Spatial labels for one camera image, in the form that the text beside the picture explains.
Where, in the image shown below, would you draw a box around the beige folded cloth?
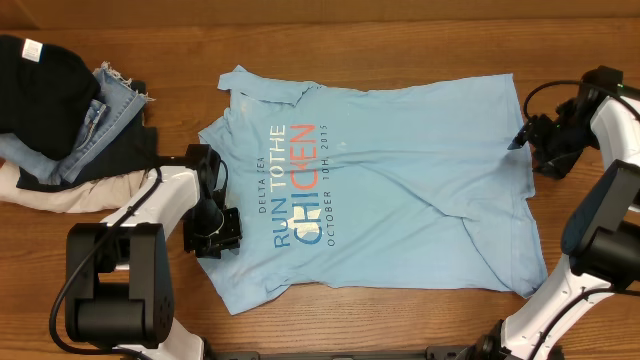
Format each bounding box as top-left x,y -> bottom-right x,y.
1,162 -> 147,213

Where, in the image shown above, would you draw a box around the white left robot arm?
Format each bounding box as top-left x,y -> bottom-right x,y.
49,144 -> 242,359

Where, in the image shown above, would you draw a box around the dark navy folded garment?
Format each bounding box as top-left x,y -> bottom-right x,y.
17,71 -> 157,192

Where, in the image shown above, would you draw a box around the black folded garment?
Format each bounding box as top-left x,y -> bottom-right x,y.
1,35 -> 100,160

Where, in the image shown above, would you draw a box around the blue denim jeans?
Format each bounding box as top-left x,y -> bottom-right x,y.
1,62 -> 157,187

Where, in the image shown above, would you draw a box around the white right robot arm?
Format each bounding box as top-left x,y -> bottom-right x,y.
424,66 -> 639,360

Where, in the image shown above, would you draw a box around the light blue printed t-shirt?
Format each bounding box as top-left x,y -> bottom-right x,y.
199,67 -> 547,315

